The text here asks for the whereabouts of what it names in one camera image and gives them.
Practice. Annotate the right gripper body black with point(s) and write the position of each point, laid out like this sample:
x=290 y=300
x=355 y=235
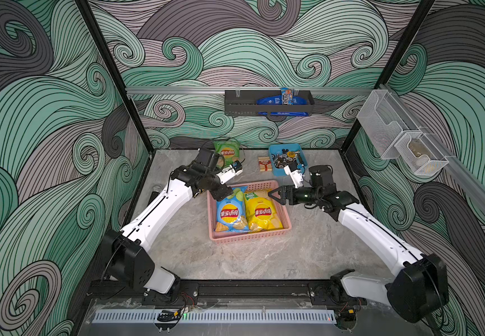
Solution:
x=303 y=194

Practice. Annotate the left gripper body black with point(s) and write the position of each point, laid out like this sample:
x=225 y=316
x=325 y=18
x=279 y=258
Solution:
x=213 y=186

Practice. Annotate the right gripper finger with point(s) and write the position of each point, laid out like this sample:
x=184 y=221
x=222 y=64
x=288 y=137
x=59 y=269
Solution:
x=283 y=200
x=278 y=193

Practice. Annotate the yellow chips bag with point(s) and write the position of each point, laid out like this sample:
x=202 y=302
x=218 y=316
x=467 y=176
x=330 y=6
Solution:
x=261 y=213

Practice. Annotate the pink plastic basket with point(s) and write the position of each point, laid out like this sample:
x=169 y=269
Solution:
x=225 y=237

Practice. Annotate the green chips bag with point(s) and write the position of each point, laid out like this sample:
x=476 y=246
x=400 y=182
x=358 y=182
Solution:
x=229 y=151

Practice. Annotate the blue chips bag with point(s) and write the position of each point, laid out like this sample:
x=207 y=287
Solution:
x=231 y=213

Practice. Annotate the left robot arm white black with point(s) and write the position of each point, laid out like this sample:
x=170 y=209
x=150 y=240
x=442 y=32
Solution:
x=126 y=251

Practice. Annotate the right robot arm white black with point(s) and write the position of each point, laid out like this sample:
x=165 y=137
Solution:
x=419 y=286

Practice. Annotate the red playing card box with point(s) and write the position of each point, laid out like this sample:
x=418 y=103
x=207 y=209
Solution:
x=265 y=164

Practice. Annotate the blue tray of chess pieces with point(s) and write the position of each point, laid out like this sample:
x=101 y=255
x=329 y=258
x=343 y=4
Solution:
x=282 y=155

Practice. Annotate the black metal bar on table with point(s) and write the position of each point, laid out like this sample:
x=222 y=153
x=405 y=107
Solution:
x=153 y=196

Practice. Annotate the blue packet on shelf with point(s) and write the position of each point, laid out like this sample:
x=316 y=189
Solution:
x=277 y=100

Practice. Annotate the small snack packet on shelf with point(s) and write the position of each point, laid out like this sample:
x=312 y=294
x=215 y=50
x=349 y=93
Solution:
x=287 y=96

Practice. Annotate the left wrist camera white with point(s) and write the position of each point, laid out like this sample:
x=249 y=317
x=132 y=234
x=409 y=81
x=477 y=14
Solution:
x=230 y=172

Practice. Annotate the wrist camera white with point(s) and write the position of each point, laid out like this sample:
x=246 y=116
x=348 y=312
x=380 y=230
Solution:
x=295 y=174
x=230 y=172

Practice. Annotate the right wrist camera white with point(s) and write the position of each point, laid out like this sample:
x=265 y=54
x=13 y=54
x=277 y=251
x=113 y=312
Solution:
x=295 y=174

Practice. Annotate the black wall shelf basket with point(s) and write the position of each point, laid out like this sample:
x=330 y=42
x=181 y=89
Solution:
x=244 y=103

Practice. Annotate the large clear wall bin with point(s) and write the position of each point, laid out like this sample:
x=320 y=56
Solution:
x=381 y=123

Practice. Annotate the small clear wall bin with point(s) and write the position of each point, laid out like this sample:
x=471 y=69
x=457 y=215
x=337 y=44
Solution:
x=422 y=156

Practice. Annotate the aluminium wall rail back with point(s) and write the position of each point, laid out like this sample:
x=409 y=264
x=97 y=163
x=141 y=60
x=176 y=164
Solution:
x=211 y=90

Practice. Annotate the aluminium wall rail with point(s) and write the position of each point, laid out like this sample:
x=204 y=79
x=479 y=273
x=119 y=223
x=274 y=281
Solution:
x=211 y=90
x=472 y=187

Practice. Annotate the white slotted cable duct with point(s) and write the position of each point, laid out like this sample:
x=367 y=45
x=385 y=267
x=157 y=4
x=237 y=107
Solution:
x=290 y=316

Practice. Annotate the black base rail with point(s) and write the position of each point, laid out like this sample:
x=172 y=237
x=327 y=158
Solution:
x=322 y=290

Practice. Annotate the aluminium wall rail right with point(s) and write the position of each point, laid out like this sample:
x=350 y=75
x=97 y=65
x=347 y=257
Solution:
x=472 y=187

